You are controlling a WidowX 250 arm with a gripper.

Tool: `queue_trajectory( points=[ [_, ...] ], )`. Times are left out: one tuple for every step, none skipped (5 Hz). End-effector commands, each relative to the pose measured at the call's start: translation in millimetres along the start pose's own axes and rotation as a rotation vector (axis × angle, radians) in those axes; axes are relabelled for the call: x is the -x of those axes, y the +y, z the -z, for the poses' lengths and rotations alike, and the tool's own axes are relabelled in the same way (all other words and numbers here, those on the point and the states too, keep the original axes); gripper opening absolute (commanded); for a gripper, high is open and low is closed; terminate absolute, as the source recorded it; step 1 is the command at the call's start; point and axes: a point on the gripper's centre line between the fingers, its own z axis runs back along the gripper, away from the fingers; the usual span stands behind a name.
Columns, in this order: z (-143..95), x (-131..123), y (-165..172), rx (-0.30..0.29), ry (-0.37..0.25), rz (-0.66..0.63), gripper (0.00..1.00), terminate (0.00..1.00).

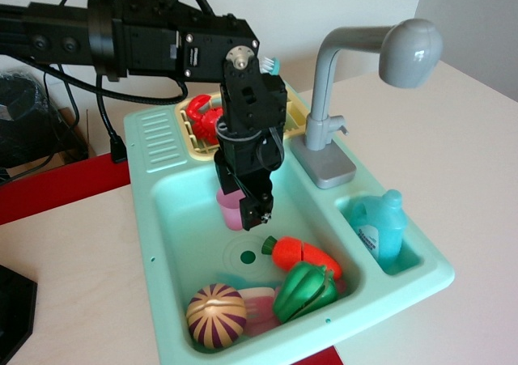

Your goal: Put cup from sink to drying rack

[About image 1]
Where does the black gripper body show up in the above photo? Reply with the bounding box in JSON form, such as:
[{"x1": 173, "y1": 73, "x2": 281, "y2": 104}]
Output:
[{"x1": 214, "y1": 46, "x2": 287, "y2": 198}]

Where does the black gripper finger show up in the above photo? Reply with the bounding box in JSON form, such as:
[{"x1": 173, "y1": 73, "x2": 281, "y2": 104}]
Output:
[
  {"x1": 215, "y1": 163, "x2": 241, "y2": 195},
  {"x1": 240, "y1": 193, "x2": 274, "y2": 231}
]

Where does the pink plastic cup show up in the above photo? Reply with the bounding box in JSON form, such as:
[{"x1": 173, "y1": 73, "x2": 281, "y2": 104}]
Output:
[{"x1": 216, "y1": 189, "x2": 244, "y2": 231}]

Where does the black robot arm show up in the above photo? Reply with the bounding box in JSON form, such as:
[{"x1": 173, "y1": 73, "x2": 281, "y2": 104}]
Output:
[{"x1": 1, "y1": 0, "x2": 287, "y2": 229}]

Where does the yellow drying rack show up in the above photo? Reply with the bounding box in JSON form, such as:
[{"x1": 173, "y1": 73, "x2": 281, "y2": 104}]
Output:
[{"x1": 174, "y1": 88, "x2": 309, "y2": 161}]

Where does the mint green toy sink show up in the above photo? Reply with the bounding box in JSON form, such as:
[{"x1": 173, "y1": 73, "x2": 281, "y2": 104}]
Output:
[{"x1": 124, "y1": 105, "x2": 454, "y2": 364}]

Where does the orange toy carrot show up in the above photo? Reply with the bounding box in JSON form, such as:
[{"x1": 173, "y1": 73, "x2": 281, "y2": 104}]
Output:
[{"x1": 261, "y1": 236, "x2": 343, "y2": 280}]

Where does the teal white toy brush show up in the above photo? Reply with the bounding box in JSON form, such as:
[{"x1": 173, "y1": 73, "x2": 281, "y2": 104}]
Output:
[{"x1": 259, "y1": 57, "x2": 280, "y2": 75}]

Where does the pink toy plate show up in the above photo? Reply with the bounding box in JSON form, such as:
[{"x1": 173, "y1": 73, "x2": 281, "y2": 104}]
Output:
[{"x1": 238, "y1": 286, "x2": 281, "y2": 337}]

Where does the green toy bell pepper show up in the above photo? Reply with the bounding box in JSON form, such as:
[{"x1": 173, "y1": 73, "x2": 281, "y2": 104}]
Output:
[{"x1": 273, "y1": 261, "x2": 338, "y2": 324}]

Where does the purple striped toy onion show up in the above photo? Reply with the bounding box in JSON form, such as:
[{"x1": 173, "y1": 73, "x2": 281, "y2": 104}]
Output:
[{"x1": 185, "y1": 283, "x2": 247, "y2": 350}]

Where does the blue toy detergent bottle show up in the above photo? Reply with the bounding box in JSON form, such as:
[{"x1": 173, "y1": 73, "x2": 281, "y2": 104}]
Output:
[{"x1": 349, "y1": 189, "x2": 408, "y2": 270}]

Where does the grey toy faucet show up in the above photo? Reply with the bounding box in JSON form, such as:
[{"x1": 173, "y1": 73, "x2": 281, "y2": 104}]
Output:
[{"x1": 291, "y1": 18, "x2": 444, "y2": 190}]

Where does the black round object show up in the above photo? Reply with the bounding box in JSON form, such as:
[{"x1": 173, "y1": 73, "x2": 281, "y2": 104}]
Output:
[{"x1": 1, "y1": 73, "x2": 57, "y2": 168}]

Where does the black cable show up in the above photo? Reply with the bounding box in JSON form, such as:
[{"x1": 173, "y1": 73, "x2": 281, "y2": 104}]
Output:
[{"x1": 23, "y1": 53, "x2": 191, "y2": 164}]

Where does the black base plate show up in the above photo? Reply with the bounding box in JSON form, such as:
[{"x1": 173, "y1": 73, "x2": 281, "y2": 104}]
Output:
[{"x1": 1, "y1": 265, "x2": 37, "y2": 364}]

